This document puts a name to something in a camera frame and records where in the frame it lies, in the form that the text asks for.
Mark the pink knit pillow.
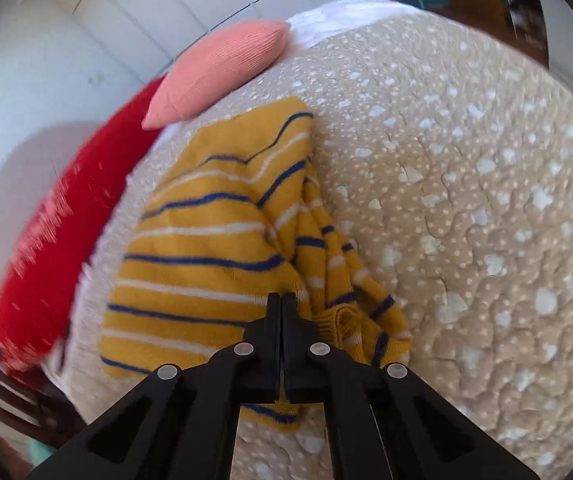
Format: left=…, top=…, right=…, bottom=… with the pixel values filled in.
left=141, top=20, right=292, bottom=131

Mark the yellow striped knit sweater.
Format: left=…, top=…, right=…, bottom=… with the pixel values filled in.
left=98, top=98, right=413, bottom=434

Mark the beige spotted blanket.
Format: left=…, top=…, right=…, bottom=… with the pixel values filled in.
left=64, top=10, right=573, bottom=480

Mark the red patterned pillow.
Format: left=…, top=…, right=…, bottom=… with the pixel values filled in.
left=0, top=76, right=167, bottom=386

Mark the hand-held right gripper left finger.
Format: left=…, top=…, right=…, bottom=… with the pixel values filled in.
left=26, top=293, right=282, bottom=480

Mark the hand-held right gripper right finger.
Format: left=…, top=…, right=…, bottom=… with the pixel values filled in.
left=281, top=292, right=540, bottom=480

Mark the round white headboard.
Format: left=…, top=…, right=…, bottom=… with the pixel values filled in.
left=0, top=121, right=107, bottom=291

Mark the white bed sheet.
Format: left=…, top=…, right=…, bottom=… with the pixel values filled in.
left=41, top=0, right=417, bottom=391

